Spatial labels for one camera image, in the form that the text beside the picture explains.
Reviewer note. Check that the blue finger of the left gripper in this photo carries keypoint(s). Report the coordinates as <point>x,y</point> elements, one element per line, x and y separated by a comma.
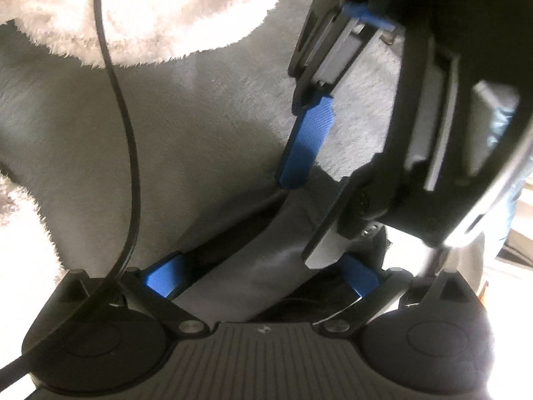
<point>311,127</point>

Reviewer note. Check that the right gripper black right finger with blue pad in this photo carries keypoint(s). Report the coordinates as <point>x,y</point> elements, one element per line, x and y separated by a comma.
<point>362,279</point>

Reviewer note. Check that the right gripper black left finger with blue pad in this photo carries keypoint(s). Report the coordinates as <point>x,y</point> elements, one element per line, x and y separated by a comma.
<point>166,275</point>

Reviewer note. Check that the black garment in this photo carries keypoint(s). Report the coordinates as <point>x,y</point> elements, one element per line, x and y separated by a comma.
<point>245,256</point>

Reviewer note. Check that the white fluffy blanket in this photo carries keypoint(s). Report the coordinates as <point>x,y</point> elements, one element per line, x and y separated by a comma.
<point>139,32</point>

